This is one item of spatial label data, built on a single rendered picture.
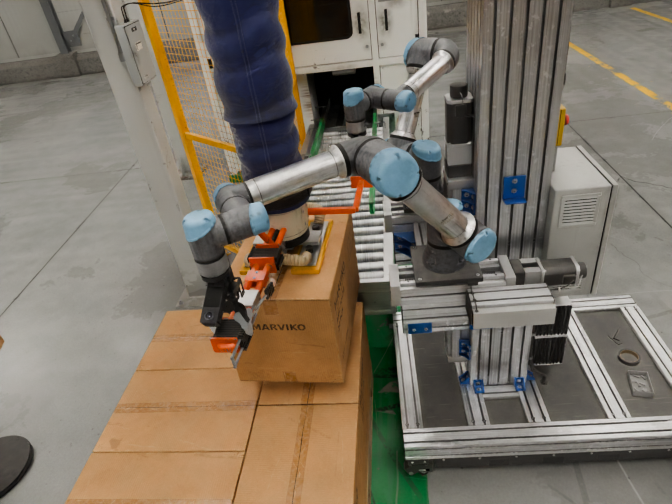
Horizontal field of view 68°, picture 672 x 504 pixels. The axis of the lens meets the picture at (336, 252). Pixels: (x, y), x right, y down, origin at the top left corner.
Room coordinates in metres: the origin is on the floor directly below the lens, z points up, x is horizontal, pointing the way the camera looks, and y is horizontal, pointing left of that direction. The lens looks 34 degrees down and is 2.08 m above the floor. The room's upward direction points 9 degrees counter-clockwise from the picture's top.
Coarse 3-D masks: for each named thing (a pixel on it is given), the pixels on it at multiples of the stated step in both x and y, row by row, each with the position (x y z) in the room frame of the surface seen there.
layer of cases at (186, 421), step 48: (192, 336) 1.78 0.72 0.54; (144, 384) 1.52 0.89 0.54; (192, 384) 1.48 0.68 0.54; (240, 384) 1.44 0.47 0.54; (288, 384) 1.40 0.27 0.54; (336, 384) 1.36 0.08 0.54; (144, 432) 1.27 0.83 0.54; (192, 432) 1.23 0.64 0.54; (240, 432) 1.20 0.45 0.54; (288, 432) 1.17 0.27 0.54; (336, 432) 1.14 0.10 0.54; (96, 480) 1.09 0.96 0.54; (144, 480) 1.06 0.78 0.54; (192, 480) 1.03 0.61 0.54; (240, 480) 1.01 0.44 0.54; (288, 480) 0.98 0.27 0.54; (336, 480) 0.95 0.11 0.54
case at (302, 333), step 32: (352, 224) 1.82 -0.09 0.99; (352, 256) 1.73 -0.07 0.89; (288, 288) 1.33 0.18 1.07; (320, 288) 1.31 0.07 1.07; (352, 288) 1.64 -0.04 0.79; (256, 320) 1.30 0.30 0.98; (288, 320) 1.28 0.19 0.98; (320, 320) 1.25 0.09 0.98; (352, 320) 1.55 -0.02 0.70; (256, 352) 1.31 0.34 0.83; (288, 352) 1.28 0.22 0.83; (320, 352) 1.26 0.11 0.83
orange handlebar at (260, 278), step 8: (360, 184) 1.74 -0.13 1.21; (360, 192) 1.68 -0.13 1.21; (360, 200) 1.63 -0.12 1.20; (312, 208) 1.61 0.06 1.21; (320, 208) 1.60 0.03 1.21; (328, 208) 1.59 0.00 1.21; (336, 208) 1.58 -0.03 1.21; (344, 208) 1.57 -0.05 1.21; (352, 208) 1.56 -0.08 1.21; (272, 232) 1.48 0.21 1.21; (280, 232) 1.47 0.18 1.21; (280, 240) 1.43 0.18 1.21; (256, 264) 1.30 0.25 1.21; (248, 272) 1.26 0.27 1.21; (256, 272) 1.25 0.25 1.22; (264, 272) 1.24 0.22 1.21; (248, 280) 1.21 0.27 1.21; (256, 280) 1.21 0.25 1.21; (264, 280) 1.22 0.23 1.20; (248, 288) 1.19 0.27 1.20; (256, 288) 1.17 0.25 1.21; (232, 312) 1.08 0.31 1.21; (224, 344) 0.96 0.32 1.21; (232, 344) 0.95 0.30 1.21
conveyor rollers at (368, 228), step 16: (368, 128) 4.10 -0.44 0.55; (320, 144) 3.96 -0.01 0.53; (320, 192) 3.06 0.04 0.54; (336, 192) 3.04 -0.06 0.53; (352, 192) 3.02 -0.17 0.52; (368, 192) 2.93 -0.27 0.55; (368, 208) 2.74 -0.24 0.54; (368, 224) 2.56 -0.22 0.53; (368, 240) 2.38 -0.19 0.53; (368, 256) 2.21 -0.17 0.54
